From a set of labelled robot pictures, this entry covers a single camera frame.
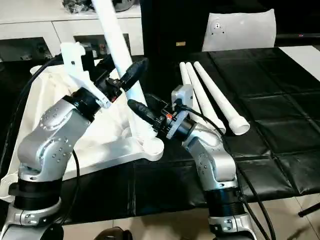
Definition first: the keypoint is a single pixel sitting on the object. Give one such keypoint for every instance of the white plastic table top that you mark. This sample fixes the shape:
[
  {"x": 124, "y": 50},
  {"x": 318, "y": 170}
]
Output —
[{"x": 110, "y": 125}]

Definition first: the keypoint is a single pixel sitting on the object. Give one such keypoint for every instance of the white sideboard cabinet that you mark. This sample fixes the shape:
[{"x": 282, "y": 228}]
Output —
[{"x": 25, "y": 27}]

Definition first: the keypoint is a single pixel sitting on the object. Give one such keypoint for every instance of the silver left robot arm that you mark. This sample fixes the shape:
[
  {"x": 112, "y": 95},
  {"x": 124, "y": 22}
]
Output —
[{"x": 50, "y": 130}]

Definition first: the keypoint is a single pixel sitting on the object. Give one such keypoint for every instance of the grey round bag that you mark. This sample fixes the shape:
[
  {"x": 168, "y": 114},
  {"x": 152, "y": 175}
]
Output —
[{"x": 120, "y": 5}]

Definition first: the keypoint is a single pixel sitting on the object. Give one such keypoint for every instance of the black table mat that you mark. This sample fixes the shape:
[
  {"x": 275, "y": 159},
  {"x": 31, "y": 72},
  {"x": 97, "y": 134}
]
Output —
[{"x": 275, "y": 112}]

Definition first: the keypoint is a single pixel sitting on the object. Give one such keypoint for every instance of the black bundle in plastic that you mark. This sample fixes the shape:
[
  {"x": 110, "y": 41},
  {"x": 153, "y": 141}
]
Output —
[{"x": 75, "y": 7}]

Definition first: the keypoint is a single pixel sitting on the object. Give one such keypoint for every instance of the black stand leg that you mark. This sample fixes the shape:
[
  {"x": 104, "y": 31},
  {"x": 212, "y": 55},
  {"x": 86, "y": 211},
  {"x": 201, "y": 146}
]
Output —
[{"x": 310, "y": 210}]

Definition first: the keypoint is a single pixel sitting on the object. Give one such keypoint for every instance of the white flat board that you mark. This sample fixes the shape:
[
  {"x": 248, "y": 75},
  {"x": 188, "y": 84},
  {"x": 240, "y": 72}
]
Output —
[{"x": 302, "y": 56}]

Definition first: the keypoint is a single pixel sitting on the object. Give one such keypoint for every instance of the black cabinet with gold label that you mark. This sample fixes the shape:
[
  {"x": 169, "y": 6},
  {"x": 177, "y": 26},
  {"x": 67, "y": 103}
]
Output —
[{"x": 165, "y": 25}]

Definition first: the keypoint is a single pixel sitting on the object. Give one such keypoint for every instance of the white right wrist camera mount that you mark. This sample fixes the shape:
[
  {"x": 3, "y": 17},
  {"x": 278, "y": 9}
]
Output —
[{"x": 182, "y": 93}]

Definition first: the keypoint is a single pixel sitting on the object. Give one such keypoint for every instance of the small white cup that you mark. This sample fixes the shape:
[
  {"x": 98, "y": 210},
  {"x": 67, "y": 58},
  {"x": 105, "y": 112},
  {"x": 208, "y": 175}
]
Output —
[{"x": 94, "y": 53}]

